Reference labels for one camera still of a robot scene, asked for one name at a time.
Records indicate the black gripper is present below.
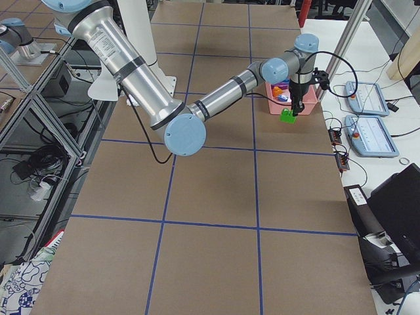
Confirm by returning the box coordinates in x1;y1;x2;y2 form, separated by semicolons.
289;81;309;116

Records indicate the green block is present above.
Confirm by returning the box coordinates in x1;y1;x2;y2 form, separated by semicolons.
279;108;297;124

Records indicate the small blue block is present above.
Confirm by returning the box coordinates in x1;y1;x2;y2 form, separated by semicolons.
278;94;289;102

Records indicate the orange block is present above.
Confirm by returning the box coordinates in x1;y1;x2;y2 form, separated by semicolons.
272;86;284;97

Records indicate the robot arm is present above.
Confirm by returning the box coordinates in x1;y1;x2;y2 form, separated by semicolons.
46;1;319;156

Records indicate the pink plastic box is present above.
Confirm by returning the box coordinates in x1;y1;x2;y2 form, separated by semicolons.
264;80;319;116

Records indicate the upper teach pendant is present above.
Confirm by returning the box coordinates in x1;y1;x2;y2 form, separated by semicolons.
345;81;389;117

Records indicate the teach pendant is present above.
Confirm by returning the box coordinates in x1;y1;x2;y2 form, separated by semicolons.
344;115;400;158
345;81;389;117

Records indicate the lower teach pendant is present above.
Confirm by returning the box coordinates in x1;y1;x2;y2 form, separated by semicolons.
344;115;400;158

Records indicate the black laptop device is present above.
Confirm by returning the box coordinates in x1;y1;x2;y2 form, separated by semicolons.
344;163;419;304

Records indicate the patterned cloth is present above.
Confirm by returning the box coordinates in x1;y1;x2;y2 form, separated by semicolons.
1;247;56;315

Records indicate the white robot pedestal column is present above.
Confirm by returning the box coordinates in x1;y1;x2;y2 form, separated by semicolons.
88;0;177;101

